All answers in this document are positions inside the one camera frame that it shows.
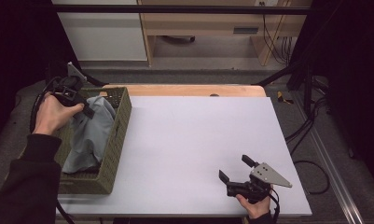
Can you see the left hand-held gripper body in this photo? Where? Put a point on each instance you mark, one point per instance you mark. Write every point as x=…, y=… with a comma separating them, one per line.
x=69, y=84

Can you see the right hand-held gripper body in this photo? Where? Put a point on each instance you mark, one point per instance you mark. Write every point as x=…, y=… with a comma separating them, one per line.
x=256, y=184

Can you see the grey cloth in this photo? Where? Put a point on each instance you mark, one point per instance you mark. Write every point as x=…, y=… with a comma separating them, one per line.
x=90, y=137

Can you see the green woven basket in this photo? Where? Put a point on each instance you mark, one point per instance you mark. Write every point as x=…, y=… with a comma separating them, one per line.
x=113, y=155

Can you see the person's right hand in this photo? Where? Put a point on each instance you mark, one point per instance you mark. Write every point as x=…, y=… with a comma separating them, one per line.
x=256, y=207

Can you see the person's left hand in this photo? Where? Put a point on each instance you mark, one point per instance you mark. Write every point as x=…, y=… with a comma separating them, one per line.
x=52, y=115

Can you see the white sheet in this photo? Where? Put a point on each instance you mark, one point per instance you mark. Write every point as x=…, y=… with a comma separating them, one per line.
x=191, y=140

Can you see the white cabinet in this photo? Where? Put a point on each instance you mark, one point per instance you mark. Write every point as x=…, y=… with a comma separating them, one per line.
x=103, y=37

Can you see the black curtain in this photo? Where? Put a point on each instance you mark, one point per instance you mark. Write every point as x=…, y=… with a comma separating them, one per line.
x=16, y=46
x=355, y=77

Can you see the yellow and black tool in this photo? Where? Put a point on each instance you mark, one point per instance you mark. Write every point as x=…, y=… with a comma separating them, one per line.
x=282, y=98

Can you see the black metal stand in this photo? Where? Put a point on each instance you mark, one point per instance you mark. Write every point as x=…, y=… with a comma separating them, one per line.
x=299, y=76

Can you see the wooden desk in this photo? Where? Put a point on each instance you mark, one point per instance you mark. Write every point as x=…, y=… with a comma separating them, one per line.
x=206, y=26

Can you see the metal floor rail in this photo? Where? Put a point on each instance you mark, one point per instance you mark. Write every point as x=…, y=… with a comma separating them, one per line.
x=330, y=168

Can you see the black horizontal frame bar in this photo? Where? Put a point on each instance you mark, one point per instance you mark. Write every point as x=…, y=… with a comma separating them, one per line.
x=175, y=9

